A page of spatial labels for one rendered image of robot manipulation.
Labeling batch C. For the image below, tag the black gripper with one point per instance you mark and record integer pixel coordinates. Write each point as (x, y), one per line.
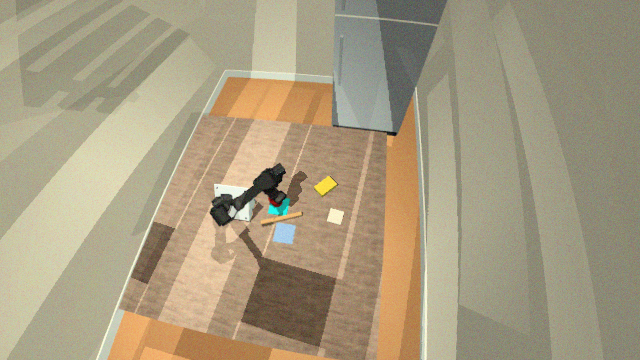
(276, 195)

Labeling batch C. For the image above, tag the yellow rectangular block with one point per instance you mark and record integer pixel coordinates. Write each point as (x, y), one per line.
(325, 186)

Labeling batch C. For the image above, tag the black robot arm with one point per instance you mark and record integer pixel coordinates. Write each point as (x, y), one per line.
(269, 178)

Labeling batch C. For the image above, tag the cream flat square block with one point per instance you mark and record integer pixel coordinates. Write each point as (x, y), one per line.
(335, 216)

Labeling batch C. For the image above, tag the red cup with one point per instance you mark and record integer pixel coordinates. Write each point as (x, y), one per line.
(273, 203)

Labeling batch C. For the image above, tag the tan flat bar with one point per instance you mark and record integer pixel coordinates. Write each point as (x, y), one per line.
(281, 218)

